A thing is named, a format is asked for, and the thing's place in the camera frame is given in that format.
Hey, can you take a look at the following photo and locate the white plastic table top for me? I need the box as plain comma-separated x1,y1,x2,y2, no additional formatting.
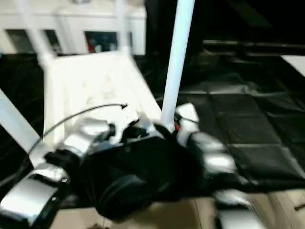
30,49,168,168

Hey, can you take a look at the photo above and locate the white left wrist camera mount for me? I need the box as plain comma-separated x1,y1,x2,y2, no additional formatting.
106,111,142,144

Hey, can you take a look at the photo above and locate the white cabinet with glass doors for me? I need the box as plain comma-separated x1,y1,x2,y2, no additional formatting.
0,0,146,55

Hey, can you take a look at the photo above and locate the black plastic mat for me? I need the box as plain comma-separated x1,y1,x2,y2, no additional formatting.
0,42,305,222

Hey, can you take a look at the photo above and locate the black metal rail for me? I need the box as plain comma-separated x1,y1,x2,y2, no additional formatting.
202,40,305,49

